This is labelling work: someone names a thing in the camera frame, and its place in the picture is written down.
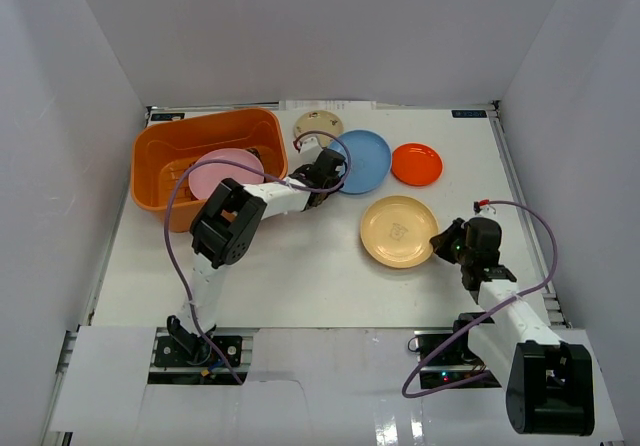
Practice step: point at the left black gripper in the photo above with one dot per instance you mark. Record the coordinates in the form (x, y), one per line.
(308, 170)

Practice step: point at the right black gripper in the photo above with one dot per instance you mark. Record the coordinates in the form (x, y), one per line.
(441, 243)

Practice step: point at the yellow round plate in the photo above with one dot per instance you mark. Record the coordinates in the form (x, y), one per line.
(396, 231)

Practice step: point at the blue round plate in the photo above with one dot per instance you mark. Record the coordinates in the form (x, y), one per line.
(371, 161)

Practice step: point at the pink round plate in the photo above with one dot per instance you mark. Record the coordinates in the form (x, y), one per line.
(246, 169)

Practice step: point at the black floral square plate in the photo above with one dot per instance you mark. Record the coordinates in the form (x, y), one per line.
(255, 153)

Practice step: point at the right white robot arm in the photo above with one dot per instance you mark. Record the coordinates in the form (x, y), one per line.
(548, 382)

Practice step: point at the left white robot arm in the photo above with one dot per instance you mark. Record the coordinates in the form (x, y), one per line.
(222, 232)

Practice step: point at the orange plastic bin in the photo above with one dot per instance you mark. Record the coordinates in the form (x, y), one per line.
(163, 151)

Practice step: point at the small beige floral plate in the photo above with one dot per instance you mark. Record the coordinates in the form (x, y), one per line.
(319, 120)

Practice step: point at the white paper sheets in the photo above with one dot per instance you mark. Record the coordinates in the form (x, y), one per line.
(334, 105)

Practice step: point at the orange round plate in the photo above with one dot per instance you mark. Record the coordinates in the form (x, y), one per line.
(416, 164)

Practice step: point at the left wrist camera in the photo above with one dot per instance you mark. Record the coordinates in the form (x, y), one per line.
(309, 147)

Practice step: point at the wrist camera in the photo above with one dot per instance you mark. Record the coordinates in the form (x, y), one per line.
(309, 147)
(484, 208)

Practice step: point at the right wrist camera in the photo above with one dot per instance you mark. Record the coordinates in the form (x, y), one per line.
(484, 208)

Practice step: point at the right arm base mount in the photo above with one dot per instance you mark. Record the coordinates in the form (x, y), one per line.
(455, 363)

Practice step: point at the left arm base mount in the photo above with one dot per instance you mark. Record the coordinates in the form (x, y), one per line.
(183, 358)

